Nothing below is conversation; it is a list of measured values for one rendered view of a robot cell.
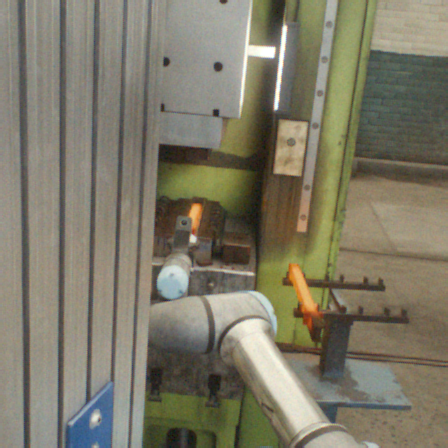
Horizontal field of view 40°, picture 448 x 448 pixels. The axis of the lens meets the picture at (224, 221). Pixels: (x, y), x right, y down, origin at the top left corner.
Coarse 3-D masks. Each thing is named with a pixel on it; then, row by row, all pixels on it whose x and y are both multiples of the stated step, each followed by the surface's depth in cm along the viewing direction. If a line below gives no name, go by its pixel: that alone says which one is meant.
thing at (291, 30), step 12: (288, 24) 178; (300, 24) 178; (288, 36) 179; (288, 48) 180; (288, 60) 181; (288, 72) 182; (288, 84) 183; (276, 96) 185; (288, 96) 184; (276, 108) 186; (288, 108) 186
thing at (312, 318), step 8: (296, 264) 191; (296, 272) 185; (296, 280) 179; (304, 280) 179; (296, 288) 176; (304, 288) 174; (304, 296) 169; (304, 304) 164; (312, 304) 164; (304, 312) 158; (312, 312) 157; (320, 312) 158; (304, 320) 158; (312, 320) 153; (320, 320) 153; (312, 328) 155; (320, 328) 150; (312, 336) 153; (320, 336) 151
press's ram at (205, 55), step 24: (168, 0) 168; (192, 0) 168; (216, 0) 167; (240, 0) 167; (168, 24) 170; (192, 24) 170; (216, 24) 169; (240, 24) 169; (168, 48) 172; (192, 48) 172; (216, 48) 171; (240, 48) 171; (264, 48) 189; (168, 72) 174; (192, 72) 174; (216, 72) 173; (240, 72) 173; (168, 96) 176; (192, 96) 176; (216, 96) 175; (240, 96) 175
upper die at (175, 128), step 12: (168, 120) 178; (180, 120) 178; (192, 120) 178; (204, 120) 177; (216, 120) 177; (168, 132) 179; (180, 132) 179; (192, 132) 179; (204, 132) 179; (216, 132) 178; (180, 144) 180; (192, 144) 180; (204, 144) 180; (216, 144) 179
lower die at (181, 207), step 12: (180, 204) 221; (192, 204) 218; (204, 204) 220; (168, 216) 209; (204, 216) 209; (156, 228) 196; (168, 228) 194; (204, 228) 197; (156, 240) 190; (204, 240) 189; (156, 252) 191; (168, 252) 191; (204, 252) 190
